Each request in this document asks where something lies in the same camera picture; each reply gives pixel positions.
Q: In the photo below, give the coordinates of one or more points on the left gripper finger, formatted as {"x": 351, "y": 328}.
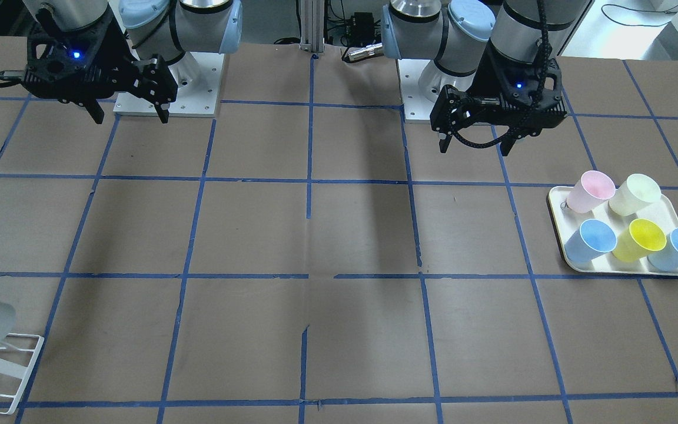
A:
{"x": 507, "y": 142}
{"x": 444, "y": 141}

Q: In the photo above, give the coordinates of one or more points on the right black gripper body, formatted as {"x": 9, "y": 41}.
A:
{"x": 116, "y": 52}

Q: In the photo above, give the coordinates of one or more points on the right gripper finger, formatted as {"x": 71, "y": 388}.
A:
{"x": 95, "y": 110}
{"x": 162, "y": 112}

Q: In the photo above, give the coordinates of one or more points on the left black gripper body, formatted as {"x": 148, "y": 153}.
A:
{"x": 488, "y": 82}

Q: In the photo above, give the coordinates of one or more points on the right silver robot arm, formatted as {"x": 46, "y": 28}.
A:
{"x": 170, "y": 29}

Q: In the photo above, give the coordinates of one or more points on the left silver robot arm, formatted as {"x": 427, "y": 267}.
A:
{"x": 455, "y": 35}

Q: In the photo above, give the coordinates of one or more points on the pink plastic cup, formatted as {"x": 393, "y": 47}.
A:
{"x": 593, "y": 189}

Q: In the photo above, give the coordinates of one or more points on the pale green plastic cup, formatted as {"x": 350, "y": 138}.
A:
{"x": 636, "y": 193}

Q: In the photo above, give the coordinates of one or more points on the yellow plastic cup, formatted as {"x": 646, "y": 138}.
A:
{"x": 641, "y": 238}

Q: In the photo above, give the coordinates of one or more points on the black electronics box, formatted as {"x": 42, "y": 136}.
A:
{"x": 361, "y": 30}

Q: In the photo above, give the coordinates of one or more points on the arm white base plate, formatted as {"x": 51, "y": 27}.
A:
{"x": 198, "y": 75}
{"x": 420, "y": 82}

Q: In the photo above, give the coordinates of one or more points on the aluminium frame post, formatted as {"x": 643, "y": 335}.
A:
{"x": 312, "y": 26}

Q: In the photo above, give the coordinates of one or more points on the white wire cup rack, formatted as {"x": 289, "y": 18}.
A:
{"x": 16, "y": 366}

